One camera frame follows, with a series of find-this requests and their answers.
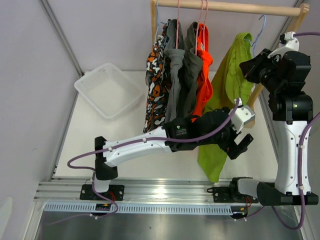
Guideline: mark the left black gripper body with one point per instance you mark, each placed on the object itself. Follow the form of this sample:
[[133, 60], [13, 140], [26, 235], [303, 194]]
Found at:
[[225, 140]]

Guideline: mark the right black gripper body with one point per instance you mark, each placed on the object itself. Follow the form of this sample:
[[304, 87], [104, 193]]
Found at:
[[264, 70]]

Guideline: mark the lime green shorts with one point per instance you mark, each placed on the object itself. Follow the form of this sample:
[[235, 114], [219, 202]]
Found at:
[[228, 84]]

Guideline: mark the blue wire hanger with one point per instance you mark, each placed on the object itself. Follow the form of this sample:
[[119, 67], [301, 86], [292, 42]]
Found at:
[[253, 44]]

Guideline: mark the orange shorts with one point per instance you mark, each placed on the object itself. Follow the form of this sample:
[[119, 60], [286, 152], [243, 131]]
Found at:
[[204, 90]]

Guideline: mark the dark olive shorts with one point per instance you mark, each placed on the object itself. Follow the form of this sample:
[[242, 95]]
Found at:
[[192, 66]]

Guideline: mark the light grey shorts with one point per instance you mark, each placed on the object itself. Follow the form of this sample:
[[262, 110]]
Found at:
[[175, 56]]

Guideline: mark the pink hanger of olive shorts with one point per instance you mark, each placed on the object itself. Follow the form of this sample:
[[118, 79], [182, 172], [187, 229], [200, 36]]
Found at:
[[197, 28]]

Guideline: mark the pink hanger of orange shorts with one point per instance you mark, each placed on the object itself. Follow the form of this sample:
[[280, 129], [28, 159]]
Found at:
[[204, 26]]

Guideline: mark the pink hanger of grey shorts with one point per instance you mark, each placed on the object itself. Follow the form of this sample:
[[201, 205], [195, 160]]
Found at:
[[177, 25]]

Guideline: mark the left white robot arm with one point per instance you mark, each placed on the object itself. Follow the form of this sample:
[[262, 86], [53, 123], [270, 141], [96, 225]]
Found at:
[[177, 135]]

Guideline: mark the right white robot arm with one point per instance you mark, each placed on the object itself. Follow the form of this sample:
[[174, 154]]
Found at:
[[283, 76]]

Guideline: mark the camouflage patterned shorts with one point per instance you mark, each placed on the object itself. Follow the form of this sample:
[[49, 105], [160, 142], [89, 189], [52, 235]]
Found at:
[[156, 80]]

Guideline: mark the blue hanger of camouflage shorts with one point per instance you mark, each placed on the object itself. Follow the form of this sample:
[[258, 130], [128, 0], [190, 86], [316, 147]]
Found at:
[[158, 22]]

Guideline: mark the wooden clothes rack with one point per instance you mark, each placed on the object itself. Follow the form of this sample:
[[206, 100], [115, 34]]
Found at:
[[297, 13]]

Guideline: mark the white plastic basket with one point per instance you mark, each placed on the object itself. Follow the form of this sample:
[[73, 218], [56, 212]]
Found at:
[[109, 90]]

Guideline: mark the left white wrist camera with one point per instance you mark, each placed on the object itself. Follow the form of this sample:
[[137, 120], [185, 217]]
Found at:
[[243, 114]]

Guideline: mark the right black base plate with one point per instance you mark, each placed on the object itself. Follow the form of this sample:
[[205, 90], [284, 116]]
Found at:
[[224, 194]]

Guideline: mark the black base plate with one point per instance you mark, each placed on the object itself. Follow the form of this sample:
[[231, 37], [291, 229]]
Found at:
[[115, 193], [224, 194]]

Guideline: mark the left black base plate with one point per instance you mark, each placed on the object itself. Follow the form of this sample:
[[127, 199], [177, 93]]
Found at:
[[115, 193]]

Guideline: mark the aluminium mounting rail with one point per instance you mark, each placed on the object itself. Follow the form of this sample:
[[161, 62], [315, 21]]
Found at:
[[140, 191]]

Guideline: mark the slotted white cable duct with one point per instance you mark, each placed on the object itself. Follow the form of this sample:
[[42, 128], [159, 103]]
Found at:
[[137, 208]]

